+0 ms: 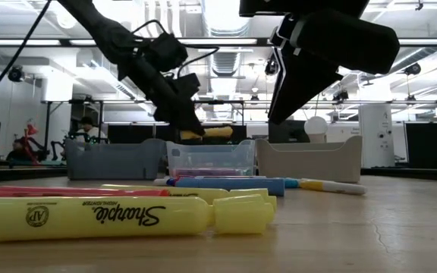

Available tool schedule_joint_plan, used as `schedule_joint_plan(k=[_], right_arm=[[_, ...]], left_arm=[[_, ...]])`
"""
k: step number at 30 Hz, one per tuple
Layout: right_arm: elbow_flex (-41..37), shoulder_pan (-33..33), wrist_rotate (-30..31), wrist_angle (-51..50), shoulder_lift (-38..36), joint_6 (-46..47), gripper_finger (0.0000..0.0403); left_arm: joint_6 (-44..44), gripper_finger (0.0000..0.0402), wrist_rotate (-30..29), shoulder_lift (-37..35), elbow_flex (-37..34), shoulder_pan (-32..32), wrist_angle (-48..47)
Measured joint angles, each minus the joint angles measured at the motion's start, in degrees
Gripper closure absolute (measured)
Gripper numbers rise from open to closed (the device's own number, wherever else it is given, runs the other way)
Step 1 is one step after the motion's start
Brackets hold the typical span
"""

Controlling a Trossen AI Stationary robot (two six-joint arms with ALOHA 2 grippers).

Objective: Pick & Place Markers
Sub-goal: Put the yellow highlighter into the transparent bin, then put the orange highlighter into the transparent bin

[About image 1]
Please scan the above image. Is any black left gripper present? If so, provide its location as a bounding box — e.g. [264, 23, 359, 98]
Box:
[118, 52, 206, 137]

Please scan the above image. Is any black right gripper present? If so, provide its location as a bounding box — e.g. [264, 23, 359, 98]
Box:
[239, 0, 401, 126]

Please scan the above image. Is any orange-yellow highlighter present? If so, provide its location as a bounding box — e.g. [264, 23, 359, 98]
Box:
[179, 126, 234, 141]

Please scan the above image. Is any purple highlighter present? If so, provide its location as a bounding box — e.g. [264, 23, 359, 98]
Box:
[171, 168, 244, 178]

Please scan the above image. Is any blue capped white marker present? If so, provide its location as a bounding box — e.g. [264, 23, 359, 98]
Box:
[152, 176, 178, 187]

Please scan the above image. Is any blue highlighter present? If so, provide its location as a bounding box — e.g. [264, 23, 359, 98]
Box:
[174, 177, 286, 197]

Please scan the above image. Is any yellow Sharpie highlighter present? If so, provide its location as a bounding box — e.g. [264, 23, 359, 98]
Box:
[0, 194, 276, 244]
[100, 184, 278, 210]

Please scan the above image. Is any yellow capped white marker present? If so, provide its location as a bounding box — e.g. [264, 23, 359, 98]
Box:
[299, 178, 367, 196]

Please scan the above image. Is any pink highlighter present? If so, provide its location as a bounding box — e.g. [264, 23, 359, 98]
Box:
[0, 185, 171, 199]

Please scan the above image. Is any black ceiling spotlight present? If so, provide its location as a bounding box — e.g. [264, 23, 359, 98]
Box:
[332, 89, 350, 103]
[403, 62, 423, 76]
[264, 56, 280, 76]
[8, 66, 25, 83]

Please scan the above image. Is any clear plastic bin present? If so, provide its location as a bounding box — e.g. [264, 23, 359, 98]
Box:
[165, 139, 256, 177]

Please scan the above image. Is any white light bulb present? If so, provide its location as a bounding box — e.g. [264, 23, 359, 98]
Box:
[303, 115, 329, 144]

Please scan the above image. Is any black partition panel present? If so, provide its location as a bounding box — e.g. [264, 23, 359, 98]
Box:
[106, 124, 248, 146]
[404, 121, 437, 171]

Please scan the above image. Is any dark grey plastic bin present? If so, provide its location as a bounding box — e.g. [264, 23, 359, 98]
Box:
[65, 138, 168, 180]

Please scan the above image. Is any light grey plastic bin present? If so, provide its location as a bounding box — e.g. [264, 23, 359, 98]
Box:
[255, 135, 363, 184]

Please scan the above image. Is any person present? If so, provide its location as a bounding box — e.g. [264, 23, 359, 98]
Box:
[5, 139, 28, 161]
[74, 115, 108, 144]

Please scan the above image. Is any white round column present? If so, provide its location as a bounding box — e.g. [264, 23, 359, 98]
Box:
[357, 104, 396, 169]

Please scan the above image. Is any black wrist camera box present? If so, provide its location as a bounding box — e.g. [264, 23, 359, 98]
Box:
[142, 32, 189, 73]

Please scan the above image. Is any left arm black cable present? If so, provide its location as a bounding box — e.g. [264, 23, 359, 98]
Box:
[0, 0, 52, 115]

